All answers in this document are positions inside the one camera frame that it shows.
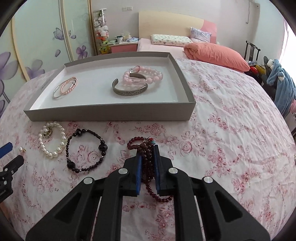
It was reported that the white pearl bracelet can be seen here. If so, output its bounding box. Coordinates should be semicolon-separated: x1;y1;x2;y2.
38;120;68;159

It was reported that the large pink bead bracelet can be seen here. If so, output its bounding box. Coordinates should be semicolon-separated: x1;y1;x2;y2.
122;65;164;85

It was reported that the purple patterned pillow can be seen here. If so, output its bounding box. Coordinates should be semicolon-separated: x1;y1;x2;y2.
190;27;212;43

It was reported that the floral white pillow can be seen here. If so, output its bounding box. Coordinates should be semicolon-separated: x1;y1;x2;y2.
151;34;193;47

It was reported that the pink beige nightstand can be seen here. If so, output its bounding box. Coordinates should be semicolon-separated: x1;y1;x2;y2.
109;42;138;53

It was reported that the beige pink headboard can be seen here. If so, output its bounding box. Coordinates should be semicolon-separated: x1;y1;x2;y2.
138;11;217;43

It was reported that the grey cardboard tray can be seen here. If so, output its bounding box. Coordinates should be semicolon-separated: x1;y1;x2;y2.
24;52;196;121

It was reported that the pink floral bedsheet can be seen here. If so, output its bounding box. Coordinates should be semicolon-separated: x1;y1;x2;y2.
1;59;295;237

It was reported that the wall switch plate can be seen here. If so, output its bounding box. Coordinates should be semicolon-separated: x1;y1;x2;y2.
122;6;132;11

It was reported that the folded salmon quilt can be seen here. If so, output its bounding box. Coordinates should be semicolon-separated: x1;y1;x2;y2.
184;43;250;72

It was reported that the small pink pearl bracelet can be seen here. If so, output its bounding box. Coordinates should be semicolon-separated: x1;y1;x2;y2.
60;76;79;95

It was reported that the white mug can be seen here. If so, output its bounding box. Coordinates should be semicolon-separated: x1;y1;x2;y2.
116;36;123;44

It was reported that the dark red bead bracelet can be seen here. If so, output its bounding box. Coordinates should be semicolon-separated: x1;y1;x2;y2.
126;136;174;203

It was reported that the floral sliding wardrobe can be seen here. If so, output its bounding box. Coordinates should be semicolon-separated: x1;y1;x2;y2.
1;1;95;113

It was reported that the dark wooden chair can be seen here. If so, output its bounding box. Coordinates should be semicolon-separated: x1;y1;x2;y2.
244;41;261;64

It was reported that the thin silver bangle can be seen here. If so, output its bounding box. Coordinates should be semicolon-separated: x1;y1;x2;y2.
52;76;78;99

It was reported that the pink bed mattress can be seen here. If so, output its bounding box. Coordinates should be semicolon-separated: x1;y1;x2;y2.
137;38;187;59

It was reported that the wide silver cuff bangle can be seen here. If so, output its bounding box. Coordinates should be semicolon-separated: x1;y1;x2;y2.
112;73;148;96

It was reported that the clear plush toy tube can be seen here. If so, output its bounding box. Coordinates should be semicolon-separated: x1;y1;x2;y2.
92;8;109;55

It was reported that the black bead bracelet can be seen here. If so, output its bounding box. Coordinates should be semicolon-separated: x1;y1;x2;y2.
66;128;107;174

